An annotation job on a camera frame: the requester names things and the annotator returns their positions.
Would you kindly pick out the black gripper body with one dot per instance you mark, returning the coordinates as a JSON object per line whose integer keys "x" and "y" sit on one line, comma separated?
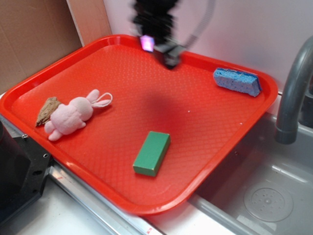
{"x": 154, "y": 23}

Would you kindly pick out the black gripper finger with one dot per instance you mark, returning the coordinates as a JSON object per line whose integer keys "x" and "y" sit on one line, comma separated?
{"x": 168, "y": 54}

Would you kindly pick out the blue sponge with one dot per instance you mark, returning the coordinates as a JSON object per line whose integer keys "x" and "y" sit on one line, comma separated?
{"x": 238, "y": 81}

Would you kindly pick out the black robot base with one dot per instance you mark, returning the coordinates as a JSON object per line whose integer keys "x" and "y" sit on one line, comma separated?
{"x": 24, "y": 166}

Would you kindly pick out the red plastic tray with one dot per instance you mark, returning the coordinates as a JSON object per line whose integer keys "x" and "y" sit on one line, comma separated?
{"x": 204, "y": 121}

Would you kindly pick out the green wooden block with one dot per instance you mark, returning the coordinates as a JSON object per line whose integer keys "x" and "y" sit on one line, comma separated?
{"x": 152, "y": 153}

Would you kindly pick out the brown cardboard panel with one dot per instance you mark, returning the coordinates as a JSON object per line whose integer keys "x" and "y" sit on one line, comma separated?
{"x": 37, "y": 33}

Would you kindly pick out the pink plush bunny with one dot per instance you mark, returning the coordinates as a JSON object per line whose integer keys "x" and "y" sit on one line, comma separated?
{"x": 69, "y": 118}

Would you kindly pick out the brown wood piece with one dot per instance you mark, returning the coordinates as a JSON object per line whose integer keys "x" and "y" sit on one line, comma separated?
{"x": 46, "y": 111}

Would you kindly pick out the grey faucet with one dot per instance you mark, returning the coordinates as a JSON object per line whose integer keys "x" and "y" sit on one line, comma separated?
{"x": 296, "y": 105}

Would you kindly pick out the grey plastic sink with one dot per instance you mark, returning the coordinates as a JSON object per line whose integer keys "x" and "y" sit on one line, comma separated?
{"x": 262, "y": 187}

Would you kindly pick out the metal rail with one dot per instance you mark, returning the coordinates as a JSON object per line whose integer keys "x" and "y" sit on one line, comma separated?
{"x": 111, "y": 218}

